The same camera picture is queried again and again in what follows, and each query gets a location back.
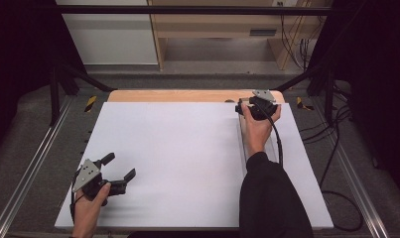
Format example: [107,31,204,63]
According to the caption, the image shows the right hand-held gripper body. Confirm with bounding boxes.
[235,89,279,121]

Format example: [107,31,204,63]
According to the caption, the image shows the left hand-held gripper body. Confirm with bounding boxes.
[71,159,128,203]

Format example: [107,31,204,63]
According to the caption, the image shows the person's right hand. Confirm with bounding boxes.
[240,103,283,159]

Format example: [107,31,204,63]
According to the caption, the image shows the person's left hand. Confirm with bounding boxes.
[70,181,112,238]

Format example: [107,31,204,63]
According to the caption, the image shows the white board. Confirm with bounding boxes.
[54,101,334,230]

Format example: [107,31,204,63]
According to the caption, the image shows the yellow clamp right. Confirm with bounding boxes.
[296,96,315,112]

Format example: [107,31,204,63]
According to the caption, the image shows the wooden table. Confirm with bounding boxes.
[107,89,286,104]

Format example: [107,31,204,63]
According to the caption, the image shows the wooden shelf unit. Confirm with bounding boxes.
[147,0,325,71]

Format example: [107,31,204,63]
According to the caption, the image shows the black curtain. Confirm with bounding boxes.
[0,0,86,163]
[308,0,400,202]

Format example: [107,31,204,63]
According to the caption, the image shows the white cabinet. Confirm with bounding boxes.
[55,0,159,65]

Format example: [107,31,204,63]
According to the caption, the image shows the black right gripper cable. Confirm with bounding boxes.
[258,100,364,232]

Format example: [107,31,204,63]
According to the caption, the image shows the black frame strut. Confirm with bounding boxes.
[49,61,116,127]
[269,61,336,127]

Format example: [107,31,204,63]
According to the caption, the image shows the aluminium rail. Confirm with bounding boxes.
[310,98,391,238]
[0,95,74,238]

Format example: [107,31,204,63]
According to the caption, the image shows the hanging cable bundle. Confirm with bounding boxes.
[278,2,319,71]

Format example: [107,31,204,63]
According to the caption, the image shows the black floor cables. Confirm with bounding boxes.
[298,80,354,163]

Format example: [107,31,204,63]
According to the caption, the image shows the black horizontal frame bar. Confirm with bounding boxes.
[55,4,334,16]

